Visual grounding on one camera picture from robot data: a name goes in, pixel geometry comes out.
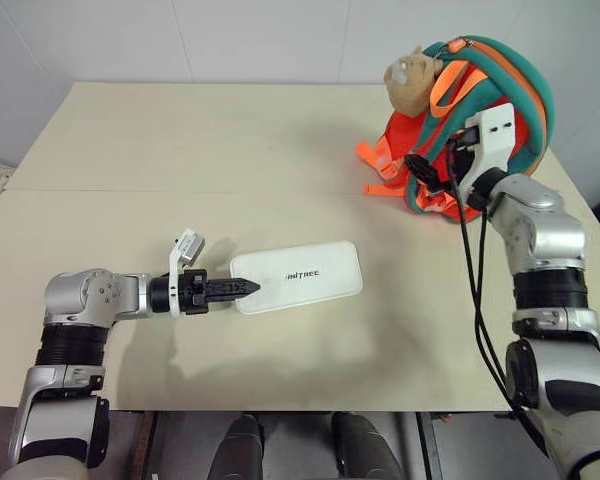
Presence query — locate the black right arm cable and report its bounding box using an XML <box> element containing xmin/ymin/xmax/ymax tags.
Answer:
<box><xmin>445</xmin><ymin>137</ymin><xmax>551</xmax><ymax>459</ymax></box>

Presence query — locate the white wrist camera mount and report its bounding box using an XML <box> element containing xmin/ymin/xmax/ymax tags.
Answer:
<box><xmin>461</xmin><ymin>103</ymin><xmax>517</xmax><ymax>190</ymax></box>
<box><xmin>167</xmin><ymin>228</ymin><xmax>208</xmax><ymax>320</ymax></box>

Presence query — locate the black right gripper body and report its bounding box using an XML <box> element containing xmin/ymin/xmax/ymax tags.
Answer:
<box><xmin>427</xmin><ymin>127</ymin><xmax>481</xmax><ymax>197</ymax></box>

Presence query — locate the dark rounded shape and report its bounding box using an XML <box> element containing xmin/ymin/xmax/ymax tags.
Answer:
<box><xmin>214</xmin><ymin>412</ymin><xmax>267</xmax><ymax>480</ymax></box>
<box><xmin>329</xmin><ymin>410</ymin><xmax>402</xmax><ymax>480</ymax></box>

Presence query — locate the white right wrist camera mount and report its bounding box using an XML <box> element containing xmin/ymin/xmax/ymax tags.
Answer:
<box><xmin>461</xmin><ymin>103</ymin><xmax>517</xmax><ymax>190</ymax></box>

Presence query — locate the orange and teal backpack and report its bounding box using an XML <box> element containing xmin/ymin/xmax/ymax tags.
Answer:
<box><xmin>354</xmin><ymin>33</ymin><xmax>555</xmax><ymax>227</ymax></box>

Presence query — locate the white rectangular box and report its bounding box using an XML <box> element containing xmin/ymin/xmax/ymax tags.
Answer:
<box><xmin>228</xmin><ymin>240</ymin><xmax>365</xmax><ymax>316</ymax></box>

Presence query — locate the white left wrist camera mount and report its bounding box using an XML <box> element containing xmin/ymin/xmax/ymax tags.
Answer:
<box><xmin>167</xmin><ymin>228</ymin><xmax>208</xmax><ymax>320</ymax></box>

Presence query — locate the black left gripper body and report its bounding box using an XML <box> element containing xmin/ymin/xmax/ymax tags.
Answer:
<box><xmin>178</xmin><ymin>268</ymin><xmax>216</xmax><ymax>316</ymax></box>

